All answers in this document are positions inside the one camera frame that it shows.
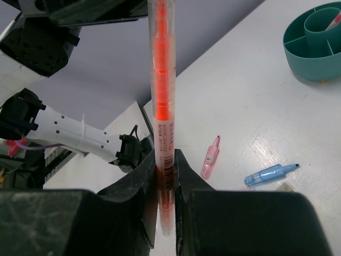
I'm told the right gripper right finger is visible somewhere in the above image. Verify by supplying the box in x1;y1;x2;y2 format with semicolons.
174;150;327;255

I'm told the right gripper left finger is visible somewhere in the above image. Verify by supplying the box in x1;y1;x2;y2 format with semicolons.
1;153;157;255

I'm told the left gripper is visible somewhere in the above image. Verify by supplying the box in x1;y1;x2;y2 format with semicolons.
15;0;148;27

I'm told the orange slim highlighter pen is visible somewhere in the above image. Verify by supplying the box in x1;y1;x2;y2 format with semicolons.
148;1;176;237

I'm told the red slim highlighter pen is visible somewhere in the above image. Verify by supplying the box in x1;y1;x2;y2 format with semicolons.
326;12;341;30

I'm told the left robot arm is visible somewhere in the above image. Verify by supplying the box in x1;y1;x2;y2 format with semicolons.
1;1;148;173

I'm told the pink stubby highlighter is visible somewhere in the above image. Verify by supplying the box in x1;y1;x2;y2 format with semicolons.
200;135;221;180

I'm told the grey eraser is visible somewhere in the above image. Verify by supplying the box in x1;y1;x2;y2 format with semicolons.
275;182;294;193

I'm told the blue stubby highlighter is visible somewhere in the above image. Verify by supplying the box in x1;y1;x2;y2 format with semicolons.
244;164;300;187

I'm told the teal round organizer container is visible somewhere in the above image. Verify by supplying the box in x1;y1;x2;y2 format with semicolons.
283;2;340;81

